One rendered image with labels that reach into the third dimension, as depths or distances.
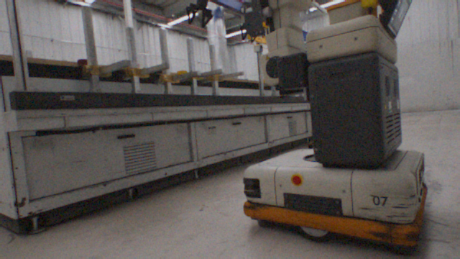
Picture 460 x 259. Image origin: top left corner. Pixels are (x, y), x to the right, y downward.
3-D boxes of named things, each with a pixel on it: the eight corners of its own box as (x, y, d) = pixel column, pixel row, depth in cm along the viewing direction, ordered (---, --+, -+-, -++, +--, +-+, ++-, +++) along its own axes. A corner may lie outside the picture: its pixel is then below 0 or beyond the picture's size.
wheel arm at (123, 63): (131, 67, 139) (130, 59, 139) (125, 67, 136) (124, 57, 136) (88, 80, 165) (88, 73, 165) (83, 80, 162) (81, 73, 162)
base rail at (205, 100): (346, 101, 526) (346, 96, 526) (16, 108, 120) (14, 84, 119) (341, 101, 531) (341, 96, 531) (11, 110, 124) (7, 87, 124)
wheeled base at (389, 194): (428, 198, 137) (425, 147, 136) (419, 256, 86) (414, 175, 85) (297, 185, 178) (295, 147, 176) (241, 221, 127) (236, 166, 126)
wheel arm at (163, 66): (170, 70, 159) (169, 62, 158) (165, 69, 156) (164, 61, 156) (126, 80, 185) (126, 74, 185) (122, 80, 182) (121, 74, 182)
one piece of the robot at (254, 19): (295, 41, 151) (292, 1, 150) (269, 32, 129) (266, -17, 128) (269, 48, 161) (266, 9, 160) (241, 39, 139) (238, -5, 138)
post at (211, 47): (219, 102, 231) (214, 43, 228) (216, 102, 228) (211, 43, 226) (216, 103, 233) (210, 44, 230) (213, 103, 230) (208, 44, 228)
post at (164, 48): (172, 99, 191) (165, 28, 188) (169, 99, 188) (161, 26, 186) (169, 100, 193) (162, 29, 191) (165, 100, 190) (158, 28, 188)
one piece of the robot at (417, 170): (426, 170, 129) (425, 152, 129) (420, 195, 96) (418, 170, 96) (420, 170, 131) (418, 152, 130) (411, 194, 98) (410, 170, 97)
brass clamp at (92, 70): (112, 75, 155) (111, 66, 155) (88, 73, 145) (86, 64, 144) (106, 77, 159) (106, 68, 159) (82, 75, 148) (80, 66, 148)
